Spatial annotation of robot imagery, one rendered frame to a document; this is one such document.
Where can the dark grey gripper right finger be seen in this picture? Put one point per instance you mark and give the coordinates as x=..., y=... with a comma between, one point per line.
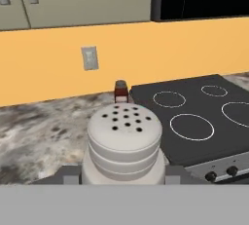
x=176, y=173

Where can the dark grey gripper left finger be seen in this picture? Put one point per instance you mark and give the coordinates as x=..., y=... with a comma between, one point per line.
x=69, y=174

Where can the white shaker with holes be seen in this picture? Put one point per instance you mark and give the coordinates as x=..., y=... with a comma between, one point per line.
x=124, y=144

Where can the black stove knob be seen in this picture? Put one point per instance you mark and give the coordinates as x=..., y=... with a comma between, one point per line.
x=232, y=170
x=211, y=176

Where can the grey-green cabinet door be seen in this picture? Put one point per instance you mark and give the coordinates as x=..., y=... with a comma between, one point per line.
x=11, y=6
x=84, y=0

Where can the black hob with white rings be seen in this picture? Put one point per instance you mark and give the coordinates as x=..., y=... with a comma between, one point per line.
x=194, y=121

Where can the grey wall socket plate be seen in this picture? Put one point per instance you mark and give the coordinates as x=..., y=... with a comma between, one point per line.
x=89, y=58

